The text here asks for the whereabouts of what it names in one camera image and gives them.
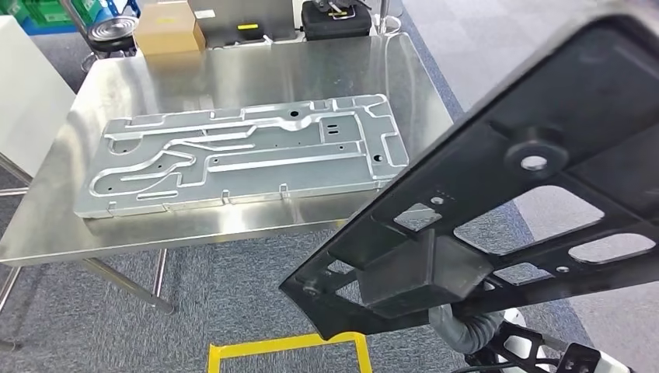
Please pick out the black plastic panel part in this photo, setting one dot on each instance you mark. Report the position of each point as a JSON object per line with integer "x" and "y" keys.
{"x": 566, "y": 92}

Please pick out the stainless steel workbench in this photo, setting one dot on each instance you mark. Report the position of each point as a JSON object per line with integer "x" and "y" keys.
{"x": 257, "y": 67}

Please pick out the machined aluminium plate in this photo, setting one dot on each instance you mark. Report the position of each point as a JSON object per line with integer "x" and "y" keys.
{"x": 257, "y": 170}

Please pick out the black carry case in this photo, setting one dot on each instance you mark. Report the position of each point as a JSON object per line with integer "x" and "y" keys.
{"x": 334, "y": 28}

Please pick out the yellow floor tape square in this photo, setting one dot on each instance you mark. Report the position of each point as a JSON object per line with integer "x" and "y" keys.
{"x": 288, "y": 344}

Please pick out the metal pole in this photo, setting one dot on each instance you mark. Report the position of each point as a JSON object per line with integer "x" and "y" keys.
{"x": 384, "y": 15}

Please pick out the grey metal cabinet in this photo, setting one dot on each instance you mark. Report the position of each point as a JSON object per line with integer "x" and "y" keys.
{"x": 226, "y": 26}

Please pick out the cardboard box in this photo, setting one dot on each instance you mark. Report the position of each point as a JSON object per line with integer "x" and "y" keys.
{"x": 164, "y": 31}

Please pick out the round metal stool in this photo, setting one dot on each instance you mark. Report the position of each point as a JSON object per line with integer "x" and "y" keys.
{"x": 110, "y": 28}

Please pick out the blue plastic crate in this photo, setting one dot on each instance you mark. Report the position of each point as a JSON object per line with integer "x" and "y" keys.
{"x": 121, "y": 8}

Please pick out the white table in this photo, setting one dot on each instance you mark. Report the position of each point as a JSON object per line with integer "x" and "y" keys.
{"x": 31, "y": 103}

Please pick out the green plastic crate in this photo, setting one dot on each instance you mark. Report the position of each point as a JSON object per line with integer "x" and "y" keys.
{"x": 46, "y": 10}
{"x": 13, "y": 10}

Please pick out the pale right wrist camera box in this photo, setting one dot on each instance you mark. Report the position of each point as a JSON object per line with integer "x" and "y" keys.
{"x": 582, "y": 360}

